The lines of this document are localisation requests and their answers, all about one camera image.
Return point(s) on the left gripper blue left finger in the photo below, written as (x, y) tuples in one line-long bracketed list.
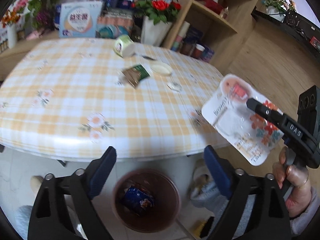
[(98, 171)]

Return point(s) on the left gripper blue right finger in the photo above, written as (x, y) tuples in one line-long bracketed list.
[(220, 170)]

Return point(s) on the white floral plastic tray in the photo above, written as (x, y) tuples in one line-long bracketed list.
[(245, 130)]

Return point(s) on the small white round packet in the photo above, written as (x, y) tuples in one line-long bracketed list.
[(174, 86)]

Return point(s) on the green gold foil bag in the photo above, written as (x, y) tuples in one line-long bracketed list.
[(135, 74)]

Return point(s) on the green paper noodle cup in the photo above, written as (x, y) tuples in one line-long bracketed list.
[(124, 46)]

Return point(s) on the blue cardboard box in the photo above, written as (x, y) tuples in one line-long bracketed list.
[(135, 198)]

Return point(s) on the black plastic fork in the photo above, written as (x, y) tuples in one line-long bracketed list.
[(146, 57)]

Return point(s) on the dark red trash bin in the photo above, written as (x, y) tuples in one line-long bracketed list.
[(166, 198)]

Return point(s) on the person's right hand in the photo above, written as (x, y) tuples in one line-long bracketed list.
[(300, 197)]

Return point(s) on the orange plaid tablecloth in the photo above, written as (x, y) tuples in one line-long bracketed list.
[(67, 99)]

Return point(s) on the small purple blue box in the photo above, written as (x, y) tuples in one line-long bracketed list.
[(207, 54)]

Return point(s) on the red cup white rim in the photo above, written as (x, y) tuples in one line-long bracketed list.
[(198, 50)]

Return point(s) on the dark brown cup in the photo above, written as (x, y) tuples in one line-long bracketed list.
[(187, 49)]

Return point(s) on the pink flowers in white pot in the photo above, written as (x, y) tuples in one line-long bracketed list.
[(278, 9)]

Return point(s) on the small glass bottle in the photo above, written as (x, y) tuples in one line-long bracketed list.
[(224, 13)]

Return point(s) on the low wooden cabinet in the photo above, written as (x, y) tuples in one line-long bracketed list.
[(11, 57)]

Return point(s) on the stack of pastel cups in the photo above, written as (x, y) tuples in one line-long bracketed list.
[(180, 36)]

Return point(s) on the white angular flower vase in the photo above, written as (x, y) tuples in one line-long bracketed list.
[(154, 34)]

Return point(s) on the pink teal gift box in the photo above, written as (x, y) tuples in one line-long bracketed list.
[(113, 26)]

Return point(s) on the wooden shelf unit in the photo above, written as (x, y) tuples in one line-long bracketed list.
[(224, 36)]

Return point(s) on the white blue probiotic box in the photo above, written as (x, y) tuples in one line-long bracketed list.
[(79, 19)]

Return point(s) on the red basket on shelf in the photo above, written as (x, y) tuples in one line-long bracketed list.
[(214, 5)]

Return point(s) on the red rose bouquet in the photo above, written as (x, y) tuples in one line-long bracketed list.
[(158, 11)]

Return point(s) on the small white vase orange flowers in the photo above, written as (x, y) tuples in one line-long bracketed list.
[(9, 22)]

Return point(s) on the pink cherry blossom bouquet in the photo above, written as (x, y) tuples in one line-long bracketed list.
[(40, 13)]

